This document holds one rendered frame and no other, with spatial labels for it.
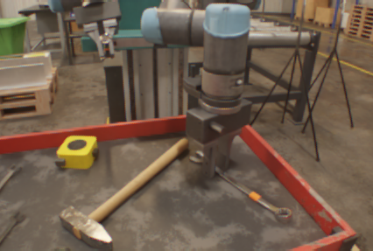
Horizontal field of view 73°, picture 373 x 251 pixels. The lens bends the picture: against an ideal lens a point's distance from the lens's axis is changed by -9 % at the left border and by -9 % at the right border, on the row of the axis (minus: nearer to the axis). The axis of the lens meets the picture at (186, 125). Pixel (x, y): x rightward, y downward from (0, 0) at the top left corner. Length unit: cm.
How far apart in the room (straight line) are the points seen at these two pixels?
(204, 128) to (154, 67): 104
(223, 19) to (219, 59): 6
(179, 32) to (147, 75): 95
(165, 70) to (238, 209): 109
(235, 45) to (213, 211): 29
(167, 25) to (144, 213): 36
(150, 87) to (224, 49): 110
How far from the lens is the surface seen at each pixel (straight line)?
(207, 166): 57
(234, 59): 46
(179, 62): 145
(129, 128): 71
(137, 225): 49
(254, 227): 50
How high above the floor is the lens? 127
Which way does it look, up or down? 28 degrees down
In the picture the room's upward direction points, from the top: 1 degrees clockwise
